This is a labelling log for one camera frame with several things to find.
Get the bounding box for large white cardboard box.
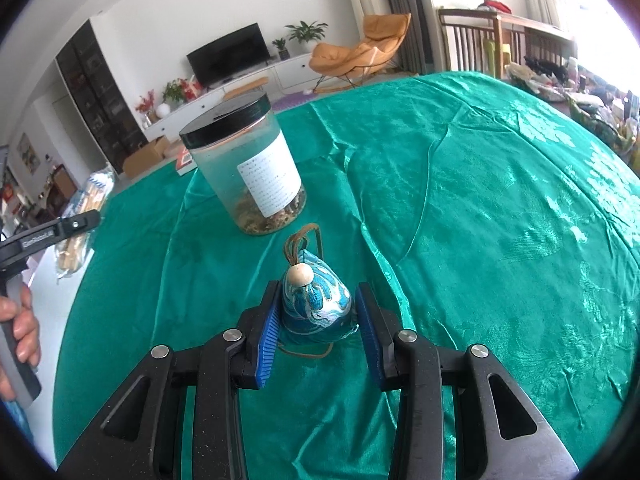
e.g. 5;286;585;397
22;247;93;461

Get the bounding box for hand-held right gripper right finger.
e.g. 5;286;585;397
355;282;581;480

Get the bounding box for green patterned tablecloth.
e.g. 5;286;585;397
52;71;640;480

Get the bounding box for purple round mat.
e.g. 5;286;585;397
272;92;313;111

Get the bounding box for brown cardboard box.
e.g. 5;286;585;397
122;136;171;178

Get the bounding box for pile of household clutter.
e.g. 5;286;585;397
505;55;640;161

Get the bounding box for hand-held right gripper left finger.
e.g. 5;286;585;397
56;280;282;480

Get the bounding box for black flat television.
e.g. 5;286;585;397
186;22;271;88

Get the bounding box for blue embroidered sachet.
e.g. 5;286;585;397
281;223;357;361

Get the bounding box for wooden stool black legs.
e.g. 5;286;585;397
222;76;269;102

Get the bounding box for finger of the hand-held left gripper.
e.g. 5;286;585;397
0;210;102;268

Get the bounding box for white tv cabinet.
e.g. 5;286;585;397
145;52;326;133

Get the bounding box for framed wall picture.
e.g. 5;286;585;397
17;132;41;173

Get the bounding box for large leafy potted plant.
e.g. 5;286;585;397
286;20;329;53

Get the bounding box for clear jar black lid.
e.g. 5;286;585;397
179;92;307;236

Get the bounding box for black glass display cabinet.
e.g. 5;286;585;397
55;19;148;171

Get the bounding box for wooden dining chair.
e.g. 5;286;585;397
47;165;78;202

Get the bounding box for bag of wooden sticks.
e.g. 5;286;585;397
55;165;117;277

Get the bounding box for orange lounge chair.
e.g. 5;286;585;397
309;12;412;92

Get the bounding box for grey curtain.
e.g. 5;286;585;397
375;0;437;73

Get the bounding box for bushy green potted plant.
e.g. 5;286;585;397
162;78;188;106

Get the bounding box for dark wooden slatted chair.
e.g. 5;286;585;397
439;7;576;73

